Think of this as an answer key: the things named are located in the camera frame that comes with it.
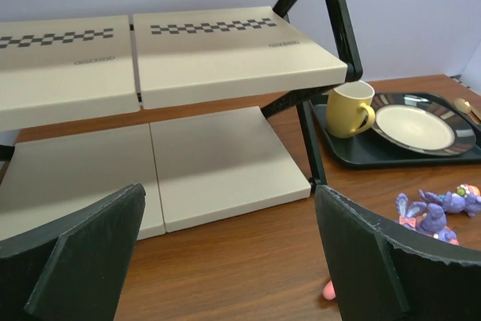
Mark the black plastic tray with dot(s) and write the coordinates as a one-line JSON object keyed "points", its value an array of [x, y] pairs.
{"points": [[371, 150]]}

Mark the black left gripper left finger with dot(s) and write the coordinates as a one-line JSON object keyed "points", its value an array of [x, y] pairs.
{"points": [[73, 268]]}

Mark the yellow ceramic mug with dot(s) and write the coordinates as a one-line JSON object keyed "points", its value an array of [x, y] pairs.
{"points": [[349, 110]]}

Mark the gold spoon green handle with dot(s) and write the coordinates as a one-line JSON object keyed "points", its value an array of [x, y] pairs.
{"points": [[465, 107]]}

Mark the purple bunny holding cake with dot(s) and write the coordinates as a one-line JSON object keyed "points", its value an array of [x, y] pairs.
{"points": [[466, 199]]}

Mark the striped rim dinner plate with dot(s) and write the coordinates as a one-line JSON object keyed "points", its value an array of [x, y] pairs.
{"points": [[424, 126]]}

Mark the pink bunny green hat toy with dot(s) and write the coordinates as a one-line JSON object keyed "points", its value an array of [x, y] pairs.
{"points": [[328, 291]]}

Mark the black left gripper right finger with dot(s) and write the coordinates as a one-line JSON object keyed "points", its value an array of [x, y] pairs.
{"points": [[381, 270]]}

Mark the beige black three-tier shelf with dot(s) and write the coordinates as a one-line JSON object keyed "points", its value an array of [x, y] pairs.
{"points": [[195, 170]]}

